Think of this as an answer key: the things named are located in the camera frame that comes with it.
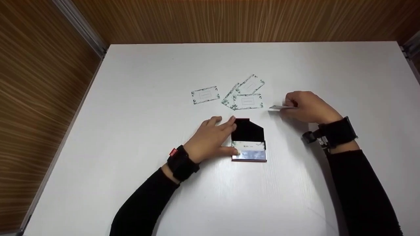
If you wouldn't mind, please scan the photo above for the person's right hand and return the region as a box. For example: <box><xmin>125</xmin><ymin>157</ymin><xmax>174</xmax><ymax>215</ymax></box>
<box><xmin>280</xmin><ymin>91</ymin><xmax>344</xmax><ymax>125</ymax></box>

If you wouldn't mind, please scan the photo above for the person's left hand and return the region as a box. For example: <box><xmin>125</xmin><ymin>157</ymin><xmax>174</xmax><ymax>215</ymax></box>
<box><xmin>184</xmin><ymin>115</ymin><xmax>240</xmax><ymax>164</ymax></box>

